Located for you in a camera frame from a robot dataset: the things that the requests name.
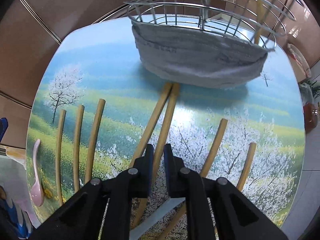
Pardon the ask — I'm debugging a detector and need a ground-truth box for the pink ceramic spoon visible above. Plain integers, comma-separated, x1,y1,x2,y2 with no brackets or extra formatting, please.
29,139,44,207

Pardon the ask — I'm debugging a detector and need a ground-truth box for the blue gloved left hand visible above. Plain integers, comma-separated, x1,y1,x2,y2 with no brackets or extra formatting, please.
1,186,34,239

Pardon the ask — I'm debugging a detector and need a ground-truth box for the cooking oil bottle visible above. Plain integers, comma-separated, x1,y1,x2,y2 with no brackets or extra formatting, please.
303,103,318,134

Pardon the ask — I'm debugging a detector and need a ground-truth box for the beige trash bin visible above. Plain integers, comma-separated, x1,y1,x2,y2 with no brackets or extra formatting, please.
287,43,312,82

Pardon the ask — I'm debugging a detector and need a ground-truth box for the grey cloth under basket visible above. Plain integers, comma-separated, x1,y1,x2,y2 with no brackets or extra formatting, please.
132,22,269,88

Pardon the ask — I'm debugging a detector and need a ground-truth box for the wire utensil holder basket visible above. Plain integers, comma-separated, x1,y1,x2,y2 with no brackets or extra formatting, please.
126,0,304,50

